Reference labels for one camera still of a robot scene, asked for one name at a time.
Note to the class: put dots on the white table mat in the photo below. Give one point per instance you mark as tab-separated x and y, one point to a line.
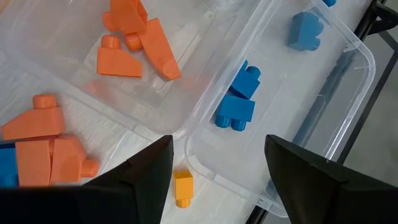
205	214

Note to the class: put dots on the clear plastic bin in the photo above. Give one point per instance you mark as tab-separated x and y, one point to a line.
186	62
295	93

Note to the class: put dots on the blue toy block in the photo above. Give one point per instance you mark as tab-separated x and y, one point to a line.
304	31
234	109
7	165
245	81

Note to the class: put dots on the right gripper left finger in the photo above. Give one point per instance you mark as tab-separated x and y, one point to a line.
146	193

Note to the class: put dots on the yellow toy block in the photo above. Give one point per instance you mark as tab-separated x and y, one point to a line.
183	186

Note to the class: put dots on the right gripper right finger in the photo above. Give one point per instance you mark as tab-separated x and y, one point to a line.
304	193

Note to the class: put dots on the orange toy block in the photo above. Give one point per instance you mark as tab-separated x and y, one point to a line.
32	161
34	123
158	49
118	62
66	158
127	15

